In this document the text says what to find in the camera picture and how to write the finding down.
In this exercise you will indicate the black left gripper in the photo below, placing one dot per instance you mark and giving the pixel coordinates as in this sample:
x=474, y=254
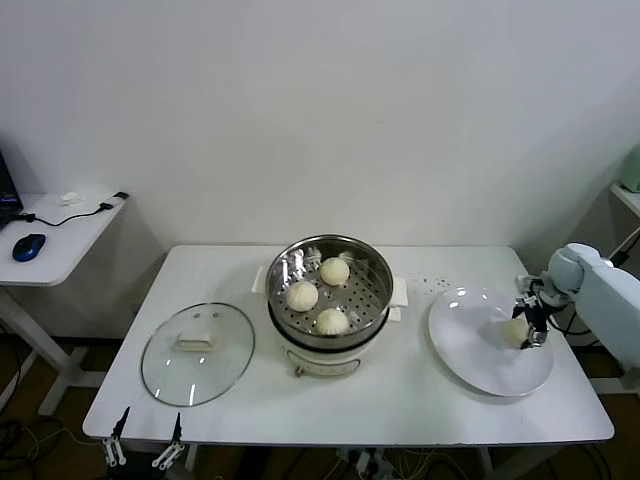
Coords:
x=135, y=471

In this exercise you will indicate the white desk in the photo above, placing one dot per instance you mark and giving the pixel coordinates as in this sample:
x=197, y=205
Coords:
x=627, y=200

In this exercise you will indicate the white round plate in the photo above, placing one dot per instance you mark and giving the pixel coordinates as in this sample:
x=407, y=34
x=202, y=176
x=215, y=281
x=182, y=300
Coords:
x=460, y=340

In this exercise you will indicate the pale green appliance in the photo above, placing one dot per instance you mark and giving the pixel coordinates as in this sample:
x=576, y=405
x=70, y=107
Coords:
x=632, y=172

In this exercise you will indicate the white side table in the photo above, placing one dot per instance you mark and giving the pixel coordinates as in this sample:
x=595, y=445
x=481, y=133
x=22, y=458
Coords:
x=75, y=235

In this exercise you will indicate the black laptop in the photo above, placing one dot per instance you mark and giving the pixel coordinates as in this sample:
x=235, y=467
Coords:
x=7, y=200

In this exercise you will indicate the white steamed baozi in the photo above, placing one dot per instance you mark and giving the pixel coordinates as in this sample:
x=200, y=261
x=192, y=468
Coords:
x=332, y=321
x=512, y=334
x=334, y=271
x=302, y=296

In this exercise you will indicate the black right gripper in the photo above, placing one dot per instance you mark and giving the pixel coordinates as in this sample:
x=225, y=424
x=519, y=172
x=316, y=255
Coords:
x=547, y=305

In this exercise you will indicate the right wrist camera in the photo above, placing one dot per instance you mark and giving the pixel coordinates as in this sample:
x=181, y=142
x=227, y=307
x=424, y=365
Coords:
x=525, y=281

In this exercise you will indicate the small white object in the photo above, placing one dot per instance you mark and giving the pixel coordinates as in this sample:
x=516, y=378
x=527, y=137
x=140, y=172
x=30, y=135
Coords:
x=71, y=199

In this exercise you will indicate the white power strip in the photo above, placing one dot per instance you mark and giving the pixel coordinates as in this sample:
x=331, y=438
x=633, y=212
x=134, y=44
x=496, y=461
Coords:
x=364, y=457

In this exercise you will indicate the blue computer mouse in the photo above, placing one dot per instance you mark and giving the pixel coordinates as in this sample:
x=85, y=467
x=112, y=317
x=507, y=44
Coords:
x=29, y=246

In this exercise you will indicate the stainless steel steamer basket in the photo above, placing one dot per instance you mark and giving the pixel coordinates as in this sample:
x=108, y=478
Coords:
x=285, y=265

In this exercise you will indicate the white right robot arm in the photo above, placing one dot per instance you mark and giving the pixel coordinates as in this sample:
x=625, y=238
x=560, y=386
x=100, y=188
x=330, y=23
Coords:
x=605, y=295

